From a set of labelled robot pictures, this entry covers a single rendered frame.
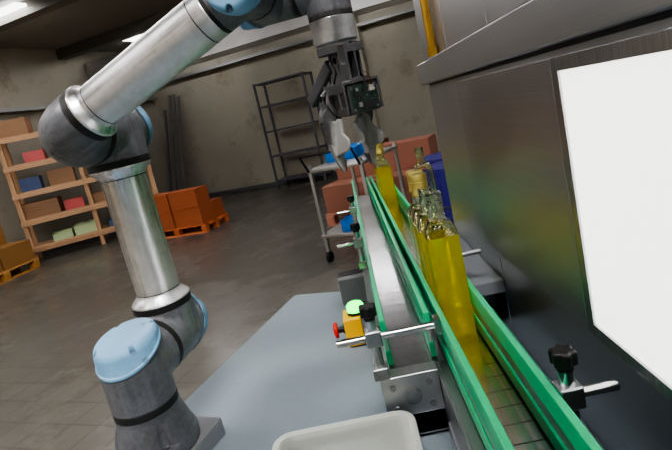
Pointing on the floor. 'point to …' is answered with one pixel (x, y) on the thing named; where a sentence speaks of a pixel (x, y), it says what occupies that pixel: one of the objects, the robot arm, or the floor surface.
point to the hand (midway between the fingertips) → (355, 160)
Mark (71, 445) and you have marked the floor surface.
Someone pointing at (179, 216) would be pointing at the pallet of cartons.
